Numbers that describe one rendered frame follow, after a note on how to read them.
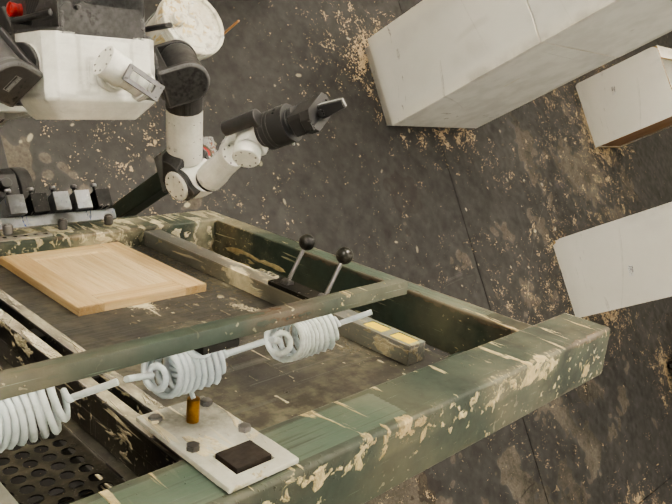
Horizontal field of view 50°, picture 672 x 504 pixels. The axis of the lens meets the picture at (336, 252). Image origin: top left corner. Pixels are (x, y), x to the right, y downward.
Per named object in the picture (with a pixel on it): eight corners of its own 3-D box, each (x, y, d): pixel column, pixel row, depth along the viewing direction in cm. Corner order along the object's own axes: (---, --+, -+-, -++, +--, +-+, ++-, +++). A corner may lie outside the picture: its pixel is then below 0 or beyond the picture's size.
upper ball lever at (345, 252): (320, 303, 157) (346, 248, 158) (332, 309, 154) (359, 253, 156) (310, 298, 154) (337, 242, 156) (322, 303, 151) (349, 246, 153)
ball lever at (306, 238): (284, 288, 165) (309, 236, 166) (295, 293, 162) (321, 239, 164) (274, 282, 162) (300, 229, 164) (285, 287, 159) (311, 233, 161)
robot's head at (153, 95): (117, 55, 148) (134, 57, 143) (150, 78, 154) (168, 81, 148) (103, 81, 147) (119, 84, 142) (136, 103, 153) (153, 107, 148)
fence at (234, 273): (159, 242, 203) (159, 229, 202) (423, 359, 140) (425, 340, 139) (143, 244, 200) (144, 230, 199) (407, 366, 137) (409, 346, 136)
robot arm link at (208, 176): (222, 179, 171) (186, 213, 185) (250, 164, 178) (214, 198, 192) (196, 143, 171) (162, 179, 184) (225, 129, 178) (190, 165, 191)
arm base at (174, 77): (141, 81, 177) (143, 36, 171) (192, 82, 182) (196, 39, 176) (153, 109, 166) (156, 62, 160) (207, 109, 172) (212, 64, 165)
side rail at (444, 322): (229, 252, 222) (231, 217, 219) (551, 383, 149) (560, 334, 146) (213, 254, 218) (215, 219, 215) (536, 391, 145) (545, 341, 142)
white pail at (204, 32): (176, 35, 343) (231, -18, 309) (191, 94, 339) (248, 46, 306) (115, 28, 321) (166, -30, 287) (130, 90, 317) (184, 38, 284)
